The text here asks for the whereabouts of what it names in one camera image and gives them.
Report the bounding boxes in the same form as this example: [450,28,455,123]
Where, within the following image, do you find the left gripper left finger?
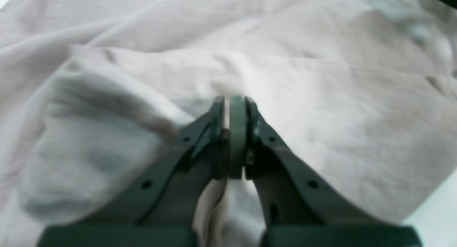
[39,97,227,247]

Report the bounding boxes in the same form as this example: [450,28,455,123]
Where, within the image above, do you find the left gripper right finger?
[228,96,423,247]

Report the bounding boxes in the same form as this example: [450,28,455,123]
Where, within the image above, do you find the mauve t-shirt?
[1,0,456,247]

